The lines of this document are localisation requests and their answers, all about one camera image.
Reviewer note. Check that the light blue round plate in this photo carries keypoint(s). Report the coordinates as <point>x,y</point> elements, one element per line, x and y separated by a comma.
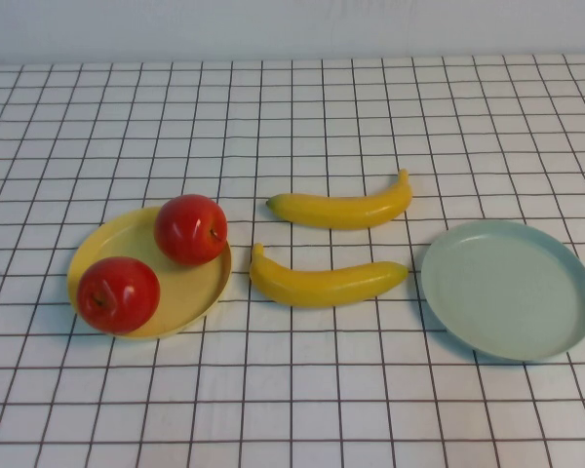
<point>507,292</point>

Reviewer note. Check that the red apple with yellow patch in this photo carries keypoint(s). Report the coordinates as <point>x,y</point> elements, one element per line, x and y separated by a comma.
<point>190,229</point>

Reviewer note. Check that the white checked tablecloth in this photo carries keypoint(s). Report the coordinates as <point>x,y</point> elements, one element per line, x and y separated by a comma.
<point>322,122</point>

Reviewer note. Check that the yellow banana with green tip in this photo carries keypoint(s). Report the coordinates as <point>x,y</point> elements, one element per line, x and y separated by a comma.
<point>331,287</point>

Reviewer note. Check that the yellow round plate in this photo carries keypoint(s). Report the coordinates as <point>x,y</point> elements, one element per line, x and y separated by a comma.
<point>190,292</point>

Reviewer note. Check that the yellow banana with long stem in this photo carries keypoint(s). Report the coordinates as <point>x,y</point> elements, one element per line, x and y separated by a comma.
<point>351,212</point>

